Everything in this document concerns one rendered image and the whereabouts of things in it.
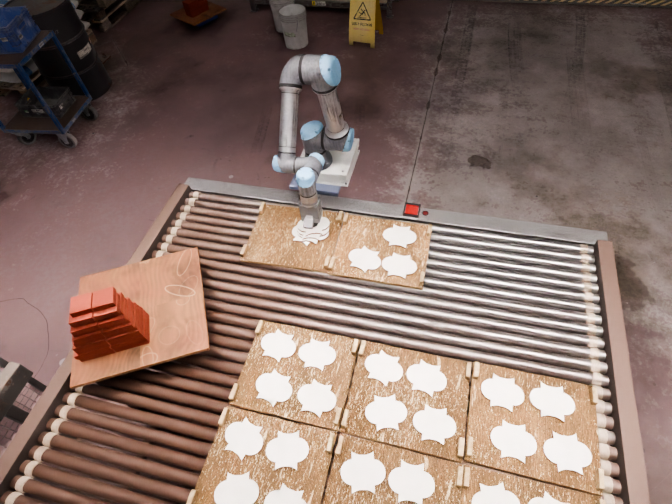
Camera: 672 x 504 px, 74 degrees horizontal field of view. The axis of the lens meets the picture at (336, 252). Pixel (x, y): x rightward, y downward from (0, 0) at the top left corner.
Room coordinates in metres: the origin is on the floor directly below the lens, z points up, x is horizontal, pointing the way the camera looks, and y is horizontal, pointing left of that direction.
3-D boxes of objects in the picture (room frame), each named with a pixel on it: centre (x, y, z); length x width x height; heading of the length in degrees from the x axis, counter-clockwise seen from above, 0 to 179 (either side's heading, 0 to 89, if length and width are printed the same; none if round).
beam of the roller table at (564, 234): (1.48, -0.22, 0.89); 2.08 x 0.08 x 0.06; 70
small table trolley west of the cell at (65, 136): (3.83, 2.57, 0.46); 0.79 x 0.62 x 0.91; 70
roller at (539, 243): (1.41, -0.19, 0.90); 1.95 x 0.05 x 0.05; 70
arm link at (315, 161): (1.47, 0.07, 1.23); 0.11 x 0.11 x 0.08; 68
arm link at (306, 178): (1.38, 0.09, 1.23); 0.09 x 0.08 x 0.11; 158
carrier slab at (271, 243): (1.35, 0.19, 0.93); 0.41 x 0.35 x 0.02; 72
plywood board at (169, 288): (0.97, 0.80, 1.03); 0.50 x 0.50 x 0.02; 10
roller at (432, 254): (1.27, -0.14, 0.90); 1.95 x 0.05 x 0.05; 70
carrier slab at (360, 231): (1.21, -0.21, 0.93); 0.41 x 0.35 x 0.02; 71
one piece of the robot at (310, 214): (1.35, 0.10, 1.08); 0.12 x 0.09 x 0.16; 163
